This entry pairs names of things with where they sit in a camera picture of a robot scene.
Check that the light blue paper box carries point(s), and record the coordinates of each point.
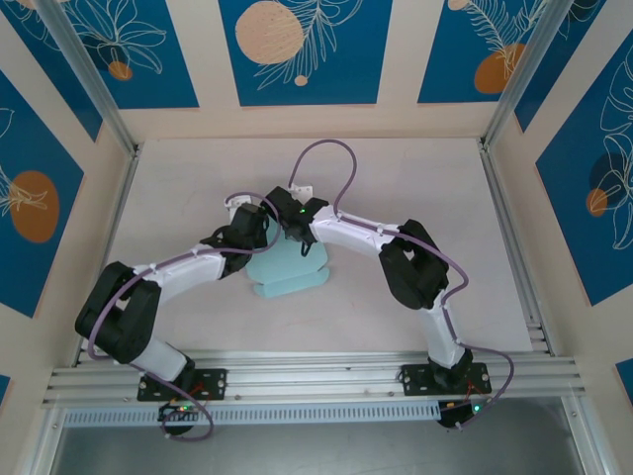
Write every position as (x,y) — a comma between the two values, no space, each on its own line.
(289,269)

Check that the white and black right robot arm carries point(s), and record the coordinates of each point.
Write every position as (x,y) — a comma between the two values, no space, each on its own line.
(356,235)

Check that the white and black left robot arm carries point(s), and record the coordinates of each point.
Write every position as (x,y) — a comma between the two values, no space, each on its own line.
(183,274)

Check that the blue panel beige circle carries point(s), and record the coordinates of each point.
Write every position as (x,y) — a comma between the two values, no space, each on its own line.
(346,74)

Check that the blue panel white flower drawing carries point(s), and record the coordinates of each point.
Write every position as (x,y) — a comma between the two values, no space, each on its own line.
(148,74)

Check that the blue panel white line drawing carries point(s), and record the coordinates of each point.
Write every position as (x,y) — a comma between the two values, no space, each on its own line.
(559,74)
(69,99)

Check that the blue panel fern orange circle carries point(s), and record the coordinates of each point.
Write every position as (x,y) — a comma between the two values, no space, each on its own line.
(455,59)

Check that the blue panel large orange circle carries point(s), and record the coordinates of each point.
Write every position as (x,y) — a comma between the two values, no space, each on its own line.
(29,148)

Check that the grey metal sheet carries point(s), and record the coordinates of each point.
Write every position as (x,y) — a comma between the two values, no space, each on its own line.
(321,450)

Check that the blue panel dark circle leaves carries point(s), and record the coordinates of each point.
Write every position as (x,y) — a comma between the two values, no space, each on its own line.
(569,222)

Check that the aluminium side rail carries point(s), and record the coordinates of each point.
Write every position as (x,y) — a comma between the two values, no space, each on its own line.
(110,247)
(494,173)

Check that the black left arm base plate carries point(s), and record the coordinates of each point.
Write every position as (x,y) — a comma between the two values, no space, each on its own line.
(212,383)

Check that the aluminium mounting rail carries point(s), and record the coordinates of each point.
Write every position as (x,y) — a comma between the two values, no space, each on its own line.
(316,376)

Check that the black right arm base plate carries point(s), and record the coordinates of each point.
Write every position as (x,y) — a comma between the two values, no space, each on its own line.
(415,378)

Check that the aluminium frame post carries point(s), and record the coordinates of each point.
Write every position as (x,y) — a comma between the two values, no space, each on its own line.
(90,74)
(521,74)

